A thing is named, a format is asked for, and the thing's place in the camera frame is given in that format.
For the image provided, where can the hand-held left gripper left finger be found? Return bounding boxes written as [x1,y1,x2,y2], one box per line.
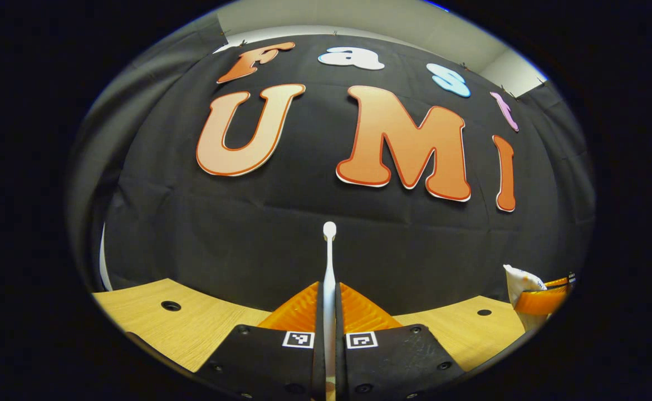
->
[195,281,326,401]

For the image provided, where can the white toothbrush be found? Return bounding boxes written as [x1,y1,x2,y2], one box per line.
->
[322,221,339,401]

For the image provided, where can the wooden desktop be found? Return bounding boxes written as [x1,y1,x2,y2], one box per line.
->
[92,278,527,401]

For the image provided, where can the white toothpaste tube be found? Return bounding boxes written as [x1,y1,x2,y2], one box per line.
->
[503,264,549,332]

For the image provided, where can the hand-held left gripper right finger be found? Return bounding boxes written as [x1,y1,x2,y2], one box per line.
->
[335,282,467,401]

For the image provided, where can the black backdrop cloth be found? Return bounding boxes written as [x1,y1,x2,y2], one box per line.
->
[67,11,596,315]

